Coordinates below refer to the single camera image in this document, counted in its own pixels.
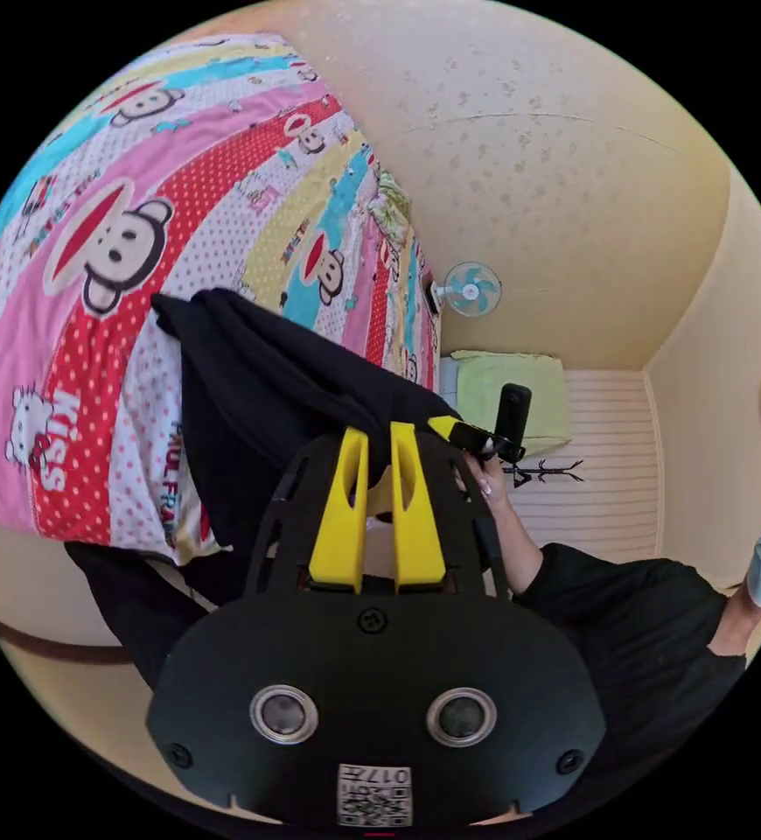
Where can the green floral pillow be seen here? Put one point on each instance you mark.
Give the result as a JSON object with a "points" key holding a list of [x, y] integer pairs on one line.
{"points": [[390, 211]]}

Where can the bed with cartoon printed sheet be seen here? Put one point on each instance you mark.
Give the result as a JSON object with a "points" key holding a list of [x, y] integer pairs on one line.
{"points": [[177, 170]]}

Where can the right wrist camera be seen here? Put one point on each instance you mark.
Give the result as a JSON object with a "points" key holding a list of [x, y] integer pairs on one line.
{"points": [[513, 410]]}

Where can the black coat rack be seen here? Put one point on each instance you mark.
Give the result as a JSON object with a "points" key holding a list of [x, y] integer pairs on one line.
{"points": [[544, 470]]}

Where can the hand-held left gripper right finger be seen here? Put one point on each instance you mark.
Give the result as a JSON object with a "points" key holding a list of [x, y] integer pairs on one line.
{"points": [[420, 531]]}

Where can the person's right forearm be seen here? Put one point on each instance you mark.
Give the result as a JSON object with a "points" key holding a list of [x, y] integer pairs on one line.
{"points": [[519, 552]]}

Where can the person's right hand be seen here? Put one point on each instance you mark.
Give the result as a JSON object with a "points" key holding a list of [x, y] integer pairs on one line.
{"points": [[489, 487]]}

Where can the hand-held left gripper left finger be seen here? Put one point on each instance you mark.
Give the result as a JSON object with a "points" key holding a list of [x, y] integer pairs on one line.
{"points": [[340, 525]]}

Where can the white and blue fan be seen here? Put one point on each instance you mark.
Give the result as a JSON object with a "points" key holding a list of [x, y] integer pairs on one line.
{"points": [[471, 289]]}

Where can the person's body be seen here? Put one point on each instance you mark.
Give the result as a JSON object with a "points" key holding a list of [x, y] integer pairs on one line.
{"points": [[630, 636]]}

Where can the black pants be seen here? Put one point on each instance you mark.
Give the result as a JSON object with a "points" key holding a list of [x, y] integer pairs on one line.
{"points": [[269, 394]]}

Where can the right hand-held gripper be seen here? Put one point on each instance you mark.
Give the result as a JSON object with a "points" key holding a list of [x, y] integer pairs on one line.
{"points": [[479, 438]]}

